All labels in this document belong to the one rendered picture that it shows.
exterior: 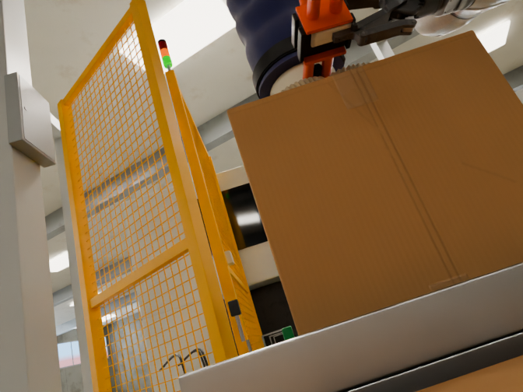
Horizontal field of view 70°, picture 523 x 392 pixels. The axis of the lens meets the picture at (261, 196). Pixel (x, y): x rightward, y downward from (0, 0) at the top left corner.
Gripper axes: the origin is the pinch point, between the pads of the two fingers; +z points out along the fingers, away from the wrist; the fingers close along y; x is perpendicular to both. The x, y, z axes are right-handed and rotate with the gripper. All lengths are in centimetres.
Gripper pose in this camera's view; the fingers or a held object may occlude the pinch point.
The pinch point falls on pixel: (324, 24)
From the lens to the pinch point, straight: 72.9
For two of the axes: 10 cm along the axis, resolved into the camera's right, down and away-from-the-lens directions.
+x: 0.7, 3.5, 9.3
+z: -9.5, 3.1, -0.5
